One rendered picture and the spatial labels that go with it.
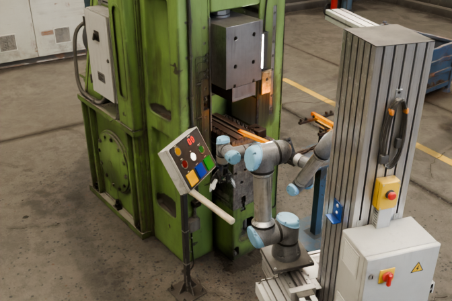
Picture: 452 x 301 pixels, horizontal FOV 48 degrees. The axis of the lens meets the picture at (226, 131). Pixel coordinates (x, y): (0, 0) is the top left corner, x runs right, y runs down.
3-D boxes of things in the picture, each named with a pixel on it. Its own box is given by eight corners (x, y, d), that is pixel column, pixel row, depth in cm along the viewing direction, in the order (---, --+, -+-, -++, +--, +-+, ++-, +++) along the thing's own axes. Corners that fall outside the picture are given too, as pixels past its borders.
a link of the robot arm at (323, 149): (335, 148, 268) (294, 201, 301) (346, 141, 276) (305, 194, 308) (319, 134, 272) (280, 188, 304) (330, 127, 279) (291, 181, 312)
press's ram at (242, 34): (270, 76, 344) (273, 17, 326) (226, 90, 322) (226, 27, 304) (231, 60, 373) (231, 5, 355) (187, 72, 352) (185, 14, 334)
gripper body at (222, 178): (218, 185, 288) (218, 166, 283) (214, 177, 296) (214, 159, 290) (232, 183, 290) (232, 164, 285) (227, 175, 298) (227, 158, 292)
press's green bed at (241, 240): (269, 242, 401) (272, 192, 381) (233, 263, 381) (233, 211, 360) (224, 210, 440) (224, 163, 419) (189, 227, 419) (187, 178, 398)
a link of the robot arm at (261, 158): (283, 246, 254) (282, 145, 235) (256, 254, 249) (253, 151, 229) (271, 235, 264) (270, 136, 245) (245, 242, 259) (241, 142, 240)
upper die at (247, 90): (255, 95, 341) (255, 81, 336) (232, 102, 329) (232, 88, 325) (216, 77, 370) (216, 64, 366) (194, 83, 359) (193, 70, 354)
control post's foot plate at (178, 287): (209, 292, 354) (209, 282, 349) (183, 308, 341) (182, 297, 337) (191, 275, 369) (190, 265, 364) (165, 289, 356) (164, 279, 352)
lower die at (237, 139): (253, 142, 356) (254, 131, 353) (231, 150, 345) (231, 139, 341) (216, 121, 386) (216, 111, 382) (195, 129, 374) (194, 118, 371)
